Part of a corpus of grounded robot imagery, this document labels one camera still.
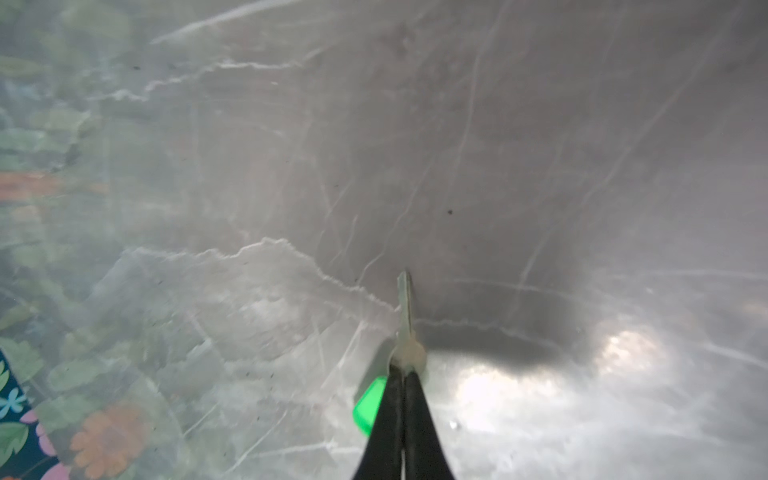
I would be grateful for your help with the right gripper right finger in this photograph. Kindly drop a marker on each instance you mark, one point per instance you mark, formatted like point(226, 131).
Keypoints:
point(424, 458)

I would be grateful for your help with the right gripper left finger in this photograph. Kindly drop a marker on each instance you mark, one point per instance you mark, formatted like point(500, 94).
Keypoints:
point(383, 455)

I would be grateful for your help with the key with green cover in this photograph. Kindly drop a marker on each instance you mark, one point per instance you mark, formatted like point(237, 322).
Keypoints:
point(408, 352)

